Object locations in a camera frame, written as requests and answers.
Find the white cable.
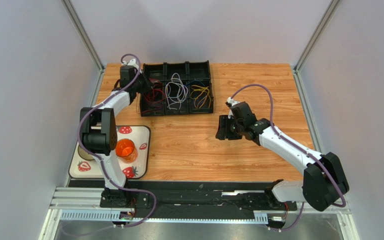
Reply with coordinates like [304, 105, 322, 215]
[164, 79, 190, 111]
[170, 72, 190, 101]

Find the black compartment organizer box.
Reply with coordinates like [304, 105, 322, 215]
[139, 60, 215, 117]

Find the yellow cable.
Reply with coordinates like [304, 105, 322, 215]
[189, 83, 213, 109]

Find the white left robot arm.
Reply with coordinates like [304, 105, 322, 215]
[77, 63, 153, 203]

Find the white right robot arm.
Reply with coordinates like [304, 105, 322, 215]
[215, 98, 350, 212]

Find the orange cup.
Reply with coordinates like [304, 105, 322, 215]
[115, 138, 138, 163]

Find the beige bowl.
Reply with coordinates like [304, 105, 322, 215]
[75, 143, 94, 161]

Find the strawberry print tray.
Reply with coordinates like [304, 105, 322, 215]
[68, 125, 151, 179]

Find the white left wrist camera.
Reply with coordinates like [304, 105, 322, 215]
[122, 58, 140, 69]

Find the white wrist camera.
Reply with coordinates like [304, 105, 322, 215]
[122, 58, 140, 69]
[226, 97, 240, 108]

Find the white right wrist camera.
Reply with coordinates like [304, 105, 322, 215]
[226, 97, 240, 108]

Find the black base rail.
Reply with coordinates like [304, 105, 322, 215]
[100, 180, 298, 220]

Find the aluminium frame rail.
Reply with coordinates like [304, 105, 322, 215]
[61, 0, 105, 72]

